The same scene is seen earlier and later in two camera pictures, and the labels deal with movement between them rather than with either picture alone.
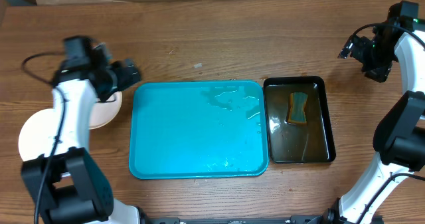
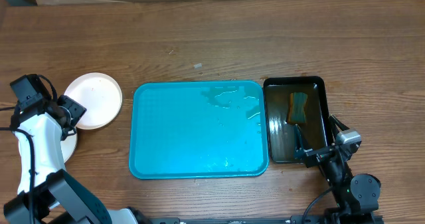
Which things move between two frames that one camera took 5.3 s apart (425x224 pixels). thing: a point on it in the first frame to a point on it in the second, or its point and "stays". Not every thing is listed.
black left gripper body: [120, 76] to [74, 111]
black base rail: [321, 219] stays
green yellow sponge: [297, 113] stays
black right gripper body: [377, 59] to [317, 156]
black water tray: [298, 143] stays
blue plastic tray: [198, 129] stays
